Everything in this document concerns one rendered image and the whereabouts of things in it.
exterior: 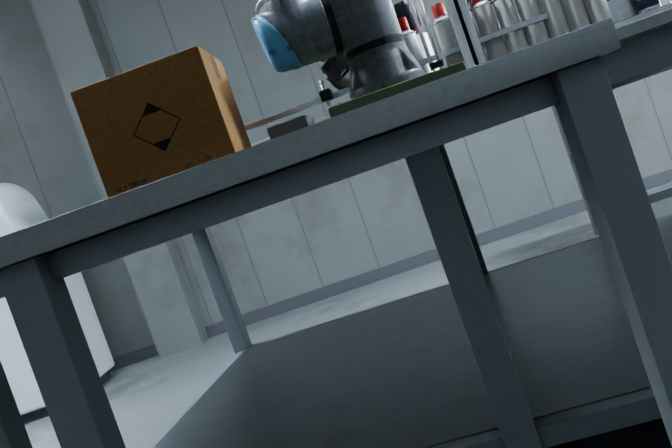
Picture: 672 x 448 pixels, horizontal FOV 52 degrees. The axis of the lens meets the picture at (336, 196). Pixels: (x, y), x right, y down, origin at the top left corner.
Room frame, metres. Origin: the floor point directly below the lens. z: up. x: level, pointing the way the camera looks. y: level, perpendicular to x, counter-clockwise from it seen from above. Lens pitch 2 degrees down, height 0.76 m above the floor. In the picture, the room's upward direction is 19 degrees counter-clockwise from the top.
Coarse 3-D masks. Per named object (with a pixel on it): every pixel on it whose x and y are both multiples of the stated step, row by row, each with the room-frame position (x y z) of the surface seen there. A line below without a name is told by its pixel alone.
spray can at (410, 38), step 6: (402, 18) 1.78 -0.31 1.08; (402, 24) 1.78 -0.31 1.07; (408, 24) 1.79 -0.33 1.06; (402, 30) 1.78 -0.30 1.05; (408, 30) 1.78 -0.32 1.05; (408, 36) 1.77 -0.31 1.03; (414, 36) 1.78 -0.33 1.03; (408, 42) 1.77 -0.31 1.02; (414, 42) 1.77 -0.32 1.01; (408, 48) 1.77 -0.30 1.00; (414, 48) 1.77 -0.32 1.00; (420, 48) 1.79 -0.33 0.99; (414, 54) 1.77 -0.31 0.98; (420, 54) 1.78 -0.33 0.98; (426, 66) 1.79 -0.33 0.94; (426, 72) 1.78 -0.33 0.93
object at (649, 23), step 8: (656, 16) 1.08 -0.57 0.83; (664, 16) 1.08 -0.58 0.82; (632, 24) 1.09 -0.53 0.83; (640, 24) 1.09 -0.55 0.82; (648, 24) 1.09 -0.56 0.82; (656, 24) 1.09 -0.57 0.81; (664, 24) 1.09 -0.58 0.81; (624, 32) 1.09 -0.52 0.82; (632, 32) 1.09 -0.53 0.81; (640, 32) 1.09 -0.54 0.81; (648, 32) 1.17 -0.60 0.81; (624, 40) 1.16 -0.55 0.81
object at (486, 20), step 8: (472, 0) 1.76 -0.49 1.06; (480, 0) 1.74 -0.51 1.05; (472, 8) 1.76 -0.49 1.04; (480, 8) 1.73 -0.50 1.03; (488, 8) 1.73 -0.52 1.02; (480, 16) 1.74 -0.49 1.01; (488, 16) 1.73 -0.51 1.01; (480, 24) 1.74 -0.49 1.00; (488, 24) 1.73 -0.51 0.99; (496, 24) 1.74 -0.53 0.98; (480, 32) 1.75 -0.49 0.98; (488, 32) 1.73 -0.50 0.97; (496, 40) 1.73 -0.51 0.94; (488, 48) 1.74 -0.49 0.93; (496, 48) 1.73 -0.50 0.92; (504, 48) 1.74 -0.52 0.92; (488, 56) 1.76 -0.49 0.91; (496, 56) 1.73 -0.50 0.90
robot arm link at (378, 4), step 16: (320, 0) 1.29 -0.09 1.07; (336, 0) 1.28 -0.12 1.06; (352, 0) 1.27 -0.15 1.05; (368, 0) 1.27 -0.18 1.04; (384, 0) 1.29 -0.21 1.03; (336, 16) 1.27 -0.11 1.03; (352, 16) 1.27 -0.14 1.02; (368, 16) 1.27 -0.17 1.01; (384, 16) 1.28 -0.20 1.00; (336, 32) 1.28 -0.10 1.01; (352, 32) 1.28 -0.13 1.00; (368, 32) 1.27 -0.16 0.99; (384, 32) 1.27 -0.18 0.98; (400, 32) 1.30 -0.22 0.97; (336, 48) 1.30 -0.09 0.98; (352, 48) 1.29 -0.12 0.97
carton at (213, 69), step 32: (160, 64) 1.49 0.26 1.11; (192, 64) 1.48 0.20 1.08; (96, 96) 1.50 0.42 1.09; (128, 96) 1.49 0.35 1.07; (160, 96) 1.49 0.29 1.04; (192, 96) 1.48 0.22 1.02; (224, 96) 1.59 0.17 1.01; (96, 128) 1.50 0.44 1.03; (128, 128) 1.49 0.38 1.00; (160, 128) 1.49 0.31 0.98; (192, 128) 1.49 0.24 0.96; (224, 128) 1.48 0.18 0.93; (96, 160) 1.50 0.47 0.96; (128, 160) 1.50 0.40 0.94; (160, 160) 1.49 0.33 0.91; (192, 160) 1.49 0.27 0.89
